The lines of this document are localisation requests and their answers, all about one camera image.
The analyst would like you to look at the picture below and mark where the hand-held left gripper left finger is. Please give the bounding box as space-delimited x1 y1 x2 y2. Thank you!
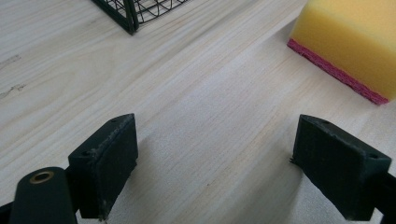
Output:
67 113 139 222

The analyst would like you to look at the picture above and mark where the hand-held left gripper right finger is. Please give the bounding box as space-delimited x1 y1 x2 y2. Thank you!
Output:
290 114 392 222

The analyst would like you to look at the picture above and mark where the yellow sponge with red pad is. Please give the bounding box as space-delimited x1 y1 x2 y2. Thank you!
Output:
286 0 396 105

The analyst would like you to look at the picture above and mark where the black wire basket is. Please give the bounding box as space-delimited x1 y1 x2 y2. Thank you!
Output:
91 0 190 35

